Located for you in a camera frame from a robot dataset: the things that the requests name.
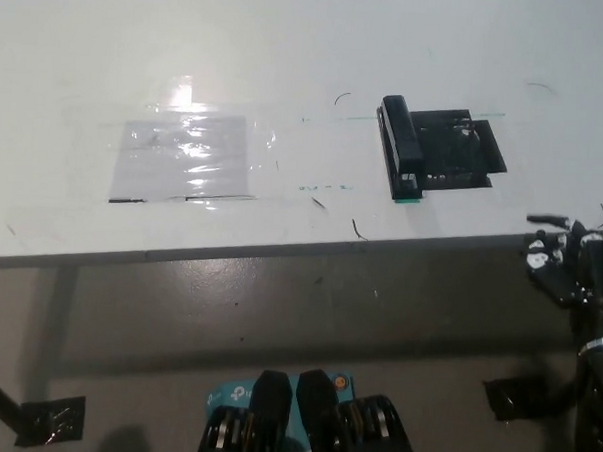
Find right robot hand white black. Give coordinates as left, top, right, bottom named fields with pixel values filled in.
left=519, top=212, right=603, bottom=307

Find black stapler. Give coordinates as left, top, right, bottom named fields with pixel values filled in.
left=372, top=93, right=429, bottom=202

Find black floor tape patch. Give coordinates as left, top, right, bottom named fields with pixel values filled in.
left=13, top=393, right=87, bottom=451
left=481, top=372, right=582, bottom=426

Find paper sheet under clear tape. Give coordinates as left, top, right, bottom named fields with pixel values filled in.
left=107, top=108, right=261, bottom=209

